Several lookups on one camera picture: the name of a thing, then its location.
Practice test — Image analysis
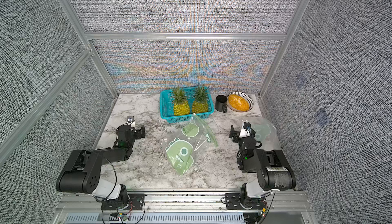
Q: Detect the patterned bowl with yellow food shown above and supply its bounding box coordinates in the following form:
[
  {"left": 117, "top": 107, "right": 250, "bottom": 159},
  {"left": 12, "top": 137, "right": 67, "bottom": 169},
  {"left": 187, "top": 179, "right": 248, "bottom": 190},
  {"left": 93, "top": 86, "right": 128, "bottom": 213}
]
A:
[{"left": 227, "top": 92, "right": 254, "bottom": 113}]

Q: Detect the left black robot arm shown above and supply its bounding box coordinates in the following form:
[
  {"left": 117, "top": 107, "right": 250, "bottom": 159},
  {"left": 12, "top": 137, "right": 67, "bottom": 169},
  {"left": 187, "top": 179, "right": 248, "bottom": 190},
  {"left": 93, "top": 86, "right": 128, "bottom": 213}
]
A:
[{"left": 56, "top": 123, "right": 146, "bottom": 208}]

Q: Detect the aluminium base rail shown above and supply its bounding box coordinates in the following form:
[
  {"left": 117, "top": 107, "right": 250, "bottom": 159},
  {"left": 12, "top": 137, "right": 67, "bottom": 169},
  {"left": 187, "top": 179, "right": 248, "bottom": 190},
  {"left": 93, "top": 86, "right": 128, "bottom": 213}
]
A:
[{"left": 51, "top": 189, "right": 317, "bottom": 224}]

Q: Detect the teal plastic basket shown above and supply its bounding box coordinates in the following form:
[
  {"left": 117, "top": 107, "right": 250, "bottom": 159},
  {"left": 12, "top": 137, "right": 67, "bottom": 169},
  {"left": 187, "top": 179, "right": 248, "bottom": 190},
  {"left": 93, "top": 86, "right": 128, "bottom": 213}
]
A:
[{"left": 159, "top": 86, "right": 214, "bottom": 123}]

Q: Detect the yellow pineapple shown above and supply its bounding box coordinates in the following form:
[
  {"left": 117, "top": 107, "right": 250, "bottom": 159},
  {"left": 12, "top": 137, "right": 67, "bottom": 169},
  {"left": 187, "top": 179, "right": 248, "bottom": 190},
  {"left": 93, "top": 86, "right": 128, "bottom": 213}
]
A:
[{"left": 192, "top": 86, "right": 208, "bottom": 114}]

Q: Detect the clear green zip-top bag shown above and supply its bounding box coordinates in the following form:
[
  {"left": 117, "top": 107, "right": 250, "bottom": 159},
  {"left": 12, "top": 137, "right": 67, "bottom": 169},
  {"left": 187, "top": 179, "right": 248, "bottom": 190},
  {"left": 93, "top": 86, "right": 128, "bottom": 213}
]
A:
[{"left": 241, "top": 116, "right": 282, "bottom": 151}]

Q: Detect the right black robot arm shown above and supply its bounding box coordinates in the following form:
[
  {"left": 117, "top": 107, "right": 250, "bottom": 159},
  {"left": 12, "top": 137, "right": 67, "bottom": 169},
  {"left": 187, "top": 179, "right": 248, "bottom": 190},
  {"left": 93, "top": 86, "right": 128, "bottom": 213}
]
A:
[{"left": 225, "top": 122, "right": 296, "bottom": 210}]

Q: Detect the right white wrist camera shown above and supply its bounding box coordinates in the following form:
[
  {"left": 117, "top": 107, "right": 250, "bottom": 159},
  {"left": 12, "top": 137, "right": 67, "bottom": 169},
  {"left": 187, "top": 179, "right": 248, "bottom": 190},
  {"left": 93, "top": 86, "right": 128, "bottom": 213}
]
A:
[{"left": 239, "top": 122, "right": 251, "bottom": 138}]

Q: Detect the black mug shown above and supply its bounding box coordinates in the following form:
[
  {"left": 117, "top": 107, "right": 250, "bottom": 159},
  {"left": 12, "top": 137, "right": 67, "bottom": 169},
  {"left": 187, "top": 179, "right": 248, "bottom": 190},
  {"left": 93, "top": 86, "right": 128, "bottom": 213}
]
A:
[{"left": 215, "top": 95, "right": 228, "bottom": 113}]

